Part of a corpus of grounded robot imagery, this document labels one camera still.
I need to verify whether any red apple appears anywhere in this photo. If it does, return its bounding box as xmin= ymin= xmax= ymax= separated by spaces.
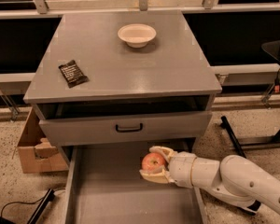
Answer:
xmin=142 ymin=153 xmax=166 ymax=171

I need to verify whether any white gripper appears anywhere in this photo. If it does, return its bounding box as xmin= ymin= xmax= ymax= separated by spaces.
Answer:
xmin=139 ymin=146 xmax=197 ymax=189

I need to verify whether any black drawer handle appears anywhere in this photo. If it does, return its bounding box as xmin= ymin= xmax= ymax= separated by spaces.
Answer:
xmin=115 ymin=123 xmax=144 ymax=133

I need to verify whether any grey drawer cabinet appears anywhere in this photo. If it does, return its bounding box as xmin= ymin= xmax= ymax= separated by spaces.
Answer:
xmin=22 ymin=9 xmax=223 ymax=166

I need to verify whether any brown cardboard box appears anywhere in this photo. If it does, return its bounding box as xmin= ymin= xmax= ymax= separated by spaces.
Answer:
xmin=17 ymin=110 xmax=68 ymax=174

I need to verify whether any grey top drawer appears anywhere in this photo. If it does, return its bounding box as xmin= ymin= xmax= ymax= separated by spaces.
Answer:
xmin=39 ymin=111 xmax=212 ymax=147

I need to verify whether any white paper bowl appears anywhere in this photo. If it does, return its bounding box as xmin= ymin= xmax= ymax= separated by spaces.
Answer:
xmin=118 ymin=23 xmax=157 ymax=49

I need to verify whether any black snack packet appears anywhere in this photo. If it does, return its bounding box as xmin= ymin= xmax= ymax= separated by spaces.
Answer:
xmin=58 ymin=60 xmax=89 ymax=88

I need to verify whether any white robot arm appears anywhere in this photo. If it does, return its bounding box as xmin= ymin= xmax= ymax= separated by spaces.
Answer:
xmin=140 ymin=146 xmax=280 ymax=215

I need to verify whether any black metal stand leg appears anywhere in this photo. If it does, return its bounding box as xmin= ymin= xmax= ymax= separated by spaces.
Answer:
xmin=220 ymin=116 xmax=280 ymax=158

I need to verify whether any black cable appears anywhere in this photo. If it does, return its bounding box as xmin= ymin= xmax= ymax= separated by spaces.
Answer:
xmin=0 ymin=187 xmax=66 ymax=218

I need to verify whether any grey open middle drawer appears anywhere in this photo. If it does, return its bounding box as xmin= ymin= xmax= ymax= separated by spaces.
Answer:
xmin=61 ymin=142 xmax=207 ymax=224

